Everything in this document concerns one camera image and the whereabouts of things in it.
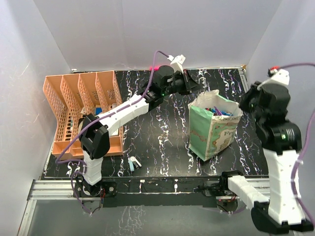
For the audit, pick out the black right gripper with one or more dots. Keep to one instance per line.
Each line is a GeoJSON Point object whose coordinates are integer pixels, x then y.
{"type": "Point", "coordinates": [252, 90]}

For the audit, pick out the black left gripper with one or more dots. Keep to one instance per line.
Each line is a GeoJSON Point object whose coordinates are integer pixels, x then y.
{"type": "Point", "coordinates": [189, 84]}

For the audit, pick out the green illustrated paper gift bag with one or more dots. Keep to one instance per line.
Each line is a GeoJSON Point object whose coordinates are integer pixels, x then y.
{"type": "Point", "coordinates": [210, 134]}

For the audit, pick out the purple Fox's candy packet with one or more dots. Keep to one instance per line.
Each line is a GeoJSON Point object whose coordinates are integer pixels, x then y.
{"type": "Point", "coordinates": [216, 111]}

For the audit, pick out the blue chocolate snack packet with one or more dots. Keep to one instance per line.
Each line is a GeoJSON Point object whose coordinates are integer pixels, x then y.
{"type": "Point", "coordinates": [226, 113]}

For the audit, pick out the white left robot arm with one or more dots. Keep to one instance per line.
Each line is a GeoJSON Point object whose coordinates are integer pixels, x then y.
{"type": "Point", "coordinates": [96, 130]}

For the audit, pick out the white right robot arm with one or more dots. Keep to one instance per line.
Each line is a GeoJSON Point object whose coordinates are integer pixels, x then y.
{"type": "Point", "coordinates": [281, 212]}

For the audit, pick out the white papers in organizer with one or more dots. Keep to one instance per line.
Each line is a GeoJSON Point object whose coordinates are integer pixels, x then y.
{"type": "Point", "coordinates": [114, 132]}

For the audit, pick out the blue box in organizer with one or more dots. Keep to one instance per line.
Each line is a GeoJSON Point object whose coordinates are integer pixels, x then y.
{"type": "Point", "coordinates": [98, 110]}

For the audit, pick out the small teal white clip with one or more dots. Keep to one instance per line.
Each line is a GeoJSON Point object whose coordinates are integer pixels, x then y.
{"type": "Point", "coordinates": [134, 163]}

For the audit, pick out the orange plastic desk organizer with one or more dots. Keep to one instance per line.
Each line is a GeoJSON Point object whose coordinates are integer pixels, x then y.
{"type": "Point", "coordinates": [72, 96]}

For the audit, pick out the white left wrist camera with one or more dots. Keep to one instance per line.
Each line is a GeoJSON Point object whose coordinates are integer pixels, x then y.
{"type": "Point", "coordinates": [177, 62]}

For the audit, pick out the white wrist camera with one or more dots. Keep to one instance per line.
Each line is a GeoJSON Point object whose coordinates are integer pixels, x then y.
{"type": "Point", "coordinates": [177, 62]}
{"type": "Point", "coordinates": [276, 76]}

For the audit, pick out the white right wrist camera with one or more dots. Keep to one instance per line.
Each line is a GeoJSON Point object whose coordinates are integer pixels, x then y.
{"type": "Point", "coordinates": [276, 76]}

